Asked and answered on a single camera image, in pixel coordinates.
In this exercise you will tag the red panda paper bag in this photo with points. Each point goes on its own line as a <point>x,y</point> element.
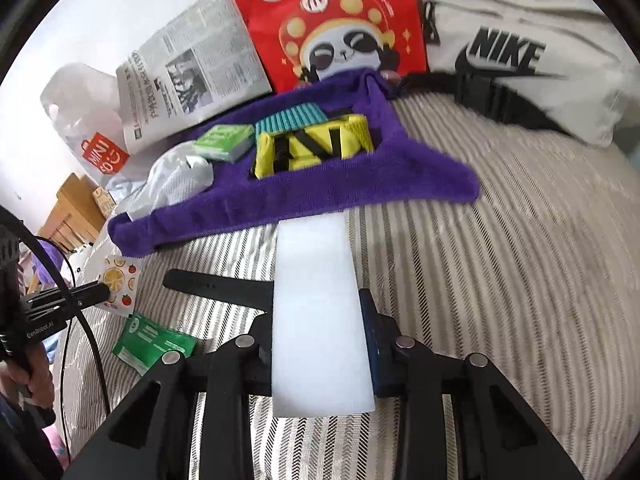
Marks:
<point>306,41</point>

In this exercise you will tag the fruit print packet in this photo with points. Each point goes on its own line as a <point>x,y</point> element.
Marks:
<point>121,275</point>

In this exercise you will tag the dark green wipes packet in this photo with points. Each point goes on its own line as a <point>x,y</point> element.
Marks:
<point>142,342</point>

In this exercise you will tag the brown cardboard box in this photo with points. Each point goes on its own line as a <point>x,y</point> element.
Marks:
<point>79,214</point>

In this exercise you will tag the white cloth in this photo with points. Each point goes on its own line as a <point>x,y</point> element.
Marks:
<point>176,176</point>

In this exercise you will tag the white Nike waist bag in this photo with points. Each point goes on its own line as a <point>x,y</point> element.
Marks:
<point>564,56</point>

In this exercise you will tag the white sponge block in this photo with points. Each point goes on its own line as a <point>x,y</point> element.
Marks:
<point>320,365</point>

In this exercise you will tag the folded newspaper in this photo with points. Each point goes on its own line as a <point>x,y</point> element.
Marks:
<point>199,65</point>

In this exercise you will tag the purple towel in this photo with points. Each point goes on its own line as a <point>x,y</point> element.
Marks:
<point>398,169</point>

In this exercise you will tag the person's hand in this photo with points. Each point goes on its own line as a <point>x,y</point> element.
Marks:
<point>39,381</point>

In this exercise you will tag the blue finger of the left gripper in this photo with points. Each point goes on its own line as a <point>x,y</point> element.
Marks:
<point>81,297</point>

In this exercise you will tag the light green tissue pack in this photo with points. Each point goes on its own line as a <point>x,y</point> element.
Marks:
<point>225,143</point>

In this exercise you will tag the teal ribbed fabric pouch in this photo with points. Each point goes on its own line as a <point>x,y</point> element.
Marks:
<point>292,118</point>

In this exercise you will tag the purple plush toy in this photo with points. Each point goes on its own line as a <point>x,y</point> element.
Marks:
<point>48,260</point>

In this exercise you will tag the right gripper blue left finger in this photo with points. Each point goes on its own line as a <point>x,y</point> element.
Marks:
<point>262,333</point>

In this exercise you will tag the striped quilt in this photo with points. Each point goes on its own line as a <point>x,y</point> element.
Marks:
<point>541,274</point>

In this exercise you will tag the white Miniso plastic bag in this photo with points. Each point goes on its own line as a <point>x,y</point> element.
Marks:
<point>83,105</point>

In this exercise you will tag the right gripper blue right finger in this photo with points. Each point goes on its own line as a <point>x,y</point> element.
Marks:
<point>381,333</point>

